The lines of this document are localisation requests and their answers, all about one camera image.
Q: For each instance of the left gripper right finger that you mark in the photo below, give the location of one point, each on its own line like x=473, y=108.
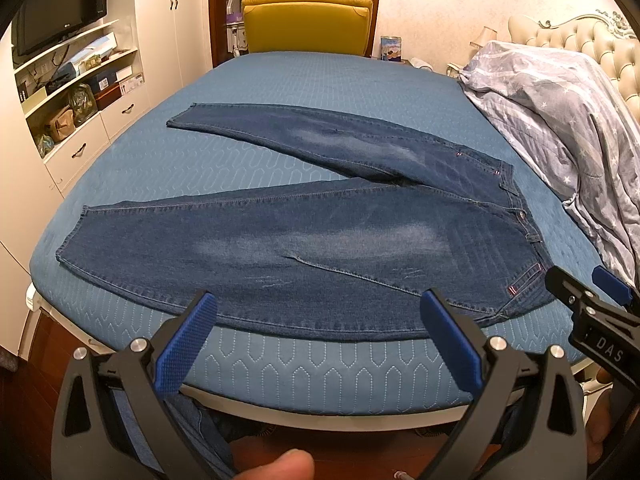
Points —
x=525, y=420

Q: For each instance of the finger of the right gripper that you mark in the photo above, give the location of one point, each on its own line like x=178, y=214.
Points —
x=614, y=287
x=571, y=292

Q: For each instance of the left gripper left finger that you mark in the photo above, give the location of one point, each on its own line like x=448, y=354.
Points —
x=121, y=415

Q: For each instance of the blue denim jeans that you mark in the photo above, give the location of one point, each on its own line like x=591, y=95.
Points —
x=341, y=260

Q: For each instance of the person's right hand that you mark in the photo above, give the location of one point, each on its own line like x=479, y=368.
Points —
x=601, y=423

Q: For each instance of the person's left hand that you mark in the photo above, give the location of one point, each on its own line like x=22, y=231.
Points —
x=292, y=465

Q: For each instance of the grey star-print duvet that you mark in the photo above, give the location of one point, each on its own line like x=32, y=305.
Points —
x=563, y=116

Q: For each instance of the cream tufted headboard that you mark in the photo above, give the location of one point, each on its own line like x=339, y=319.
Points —
x=607, y=38

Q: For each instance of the blue quilted bed mattress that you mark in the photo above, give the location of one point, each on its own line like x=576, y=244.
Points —
x=152, y=161

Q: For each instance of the brown handbag on shelf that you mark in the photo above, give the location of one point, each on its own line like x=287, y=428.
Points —
x=61, y=125

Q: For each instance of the small picture card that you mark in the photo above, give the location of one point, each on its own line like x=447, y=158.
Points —
x=390, y=49

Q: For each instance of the cream wardrobe shelf unit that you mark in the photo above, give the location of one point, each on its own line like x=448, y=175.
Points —
x=111, y=73

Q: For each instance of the yellow leather chair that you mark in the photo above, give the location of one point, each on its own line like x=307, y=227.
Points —
x=328, y=26

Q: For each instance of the black flat-screen television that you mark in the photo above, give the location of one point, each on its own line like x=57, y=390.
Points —
x=39, y=23

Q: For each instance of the dark wooden door frame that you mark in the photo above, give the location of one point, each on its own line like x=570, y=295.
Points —
x=217, y=35

